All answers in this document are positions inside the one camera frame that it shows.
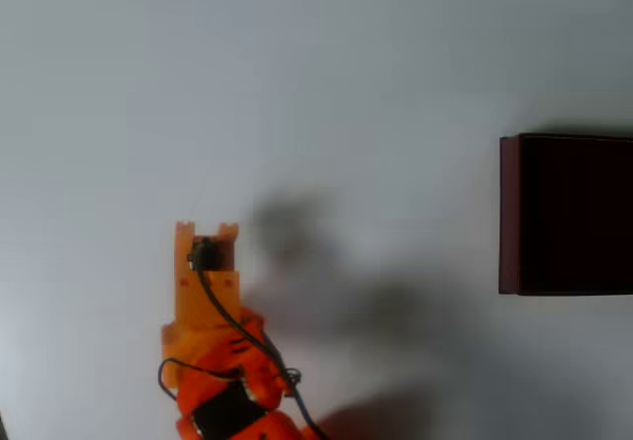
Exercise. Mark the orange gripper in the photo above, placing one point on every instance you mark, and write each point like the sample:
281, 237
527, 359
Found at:
185, 254

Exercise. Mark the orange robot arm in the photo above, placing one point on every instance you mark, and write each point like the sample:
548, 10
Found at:
227, 413

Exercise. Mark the dark red open box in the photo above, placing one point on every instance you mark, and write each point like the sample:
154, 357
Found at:
569, 212

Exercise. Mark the orange camera mount bracket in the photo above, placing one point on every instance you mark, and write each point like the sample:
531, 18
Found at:
198, 301

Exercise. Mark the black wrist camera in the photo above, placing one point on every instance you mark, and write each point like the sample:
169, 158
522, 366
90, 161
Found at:
207, 257

